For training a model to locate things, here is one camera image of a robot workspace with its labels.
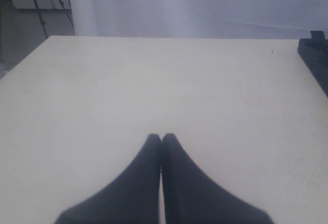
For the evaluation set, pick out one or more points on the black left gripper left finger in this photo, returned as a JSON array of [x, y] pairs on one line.
[[132, 197]]

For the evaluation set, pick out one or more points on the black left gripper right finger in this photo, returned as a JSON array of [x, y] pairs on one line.
[[190, 196]]

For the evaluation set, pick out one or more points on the black plastic tool case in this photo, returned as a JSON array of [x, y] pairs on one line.
[[313, 52]]

